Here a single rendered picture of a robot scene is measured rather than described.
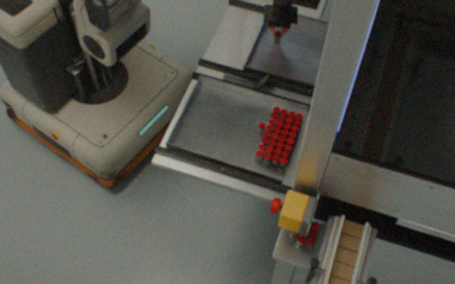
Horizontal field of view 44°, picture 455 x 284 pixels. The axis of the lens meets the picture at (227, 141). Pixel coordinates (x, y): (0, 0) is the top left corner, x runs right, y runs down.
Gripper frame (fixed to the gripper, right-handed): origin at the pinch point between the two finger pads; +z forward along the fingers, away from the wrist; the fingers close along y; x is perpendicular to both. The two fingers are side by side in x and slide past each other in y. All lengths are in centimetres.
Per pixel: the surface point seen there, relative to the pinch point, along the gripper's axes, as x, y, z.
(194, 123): -33.7, -22.8, 4.0
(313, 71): -11.0, 12.0, 3.7
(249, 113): -28.8, -7.0, 3.8
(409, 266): -68, 39, 14
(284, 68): -10.6, 2.9, 3.9
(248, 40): 0.5, -9.1, 4.4
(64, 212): -26, -83, 93
